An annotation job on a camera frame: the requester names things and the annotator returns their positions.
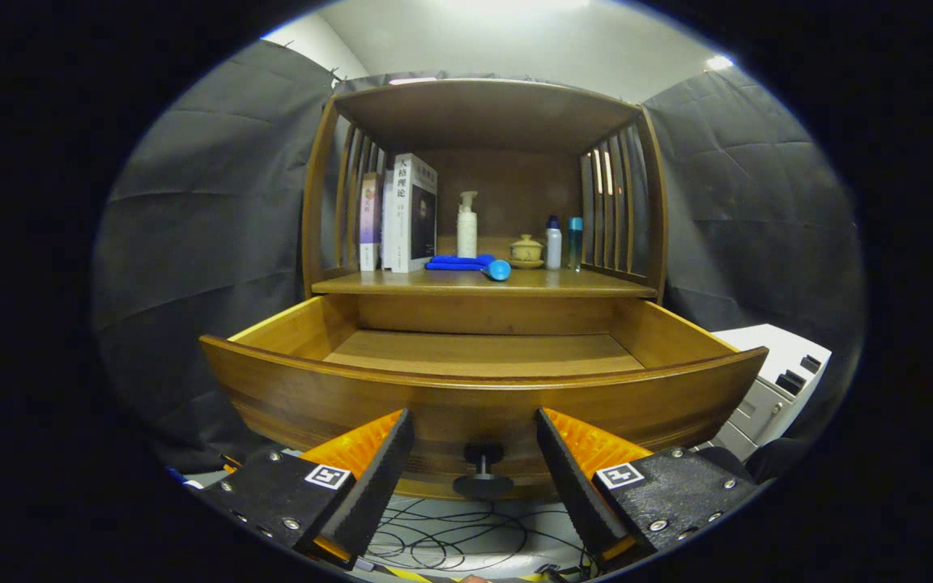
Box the beige lidded tea cup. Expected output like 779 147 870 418
509 234 545 270

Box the wooden cabinet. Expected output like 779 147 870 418
301 78 670 302

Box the white pump bottle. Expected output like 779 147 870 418
457 191 479 259

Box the wooden drawer with black knob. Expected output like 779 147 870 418
199 293 769 500

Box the blue folded cloth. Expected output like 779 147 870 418
425 254 496 271

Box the round ceiling light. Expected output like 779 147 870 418
442 0 593 12

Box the dark rounded object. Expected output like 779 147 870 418
746 437 814 485

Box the white book with portrait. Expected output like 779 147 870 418
381 153 439 274

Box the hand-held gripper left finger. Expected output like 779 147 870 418
201 408 416 569

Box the wooden countertop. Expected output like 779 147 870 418
311 263 659 298

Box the purple book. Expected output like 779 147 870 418
359 172 384 272

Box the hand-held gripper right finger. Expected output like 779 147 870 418
536 407 760 569

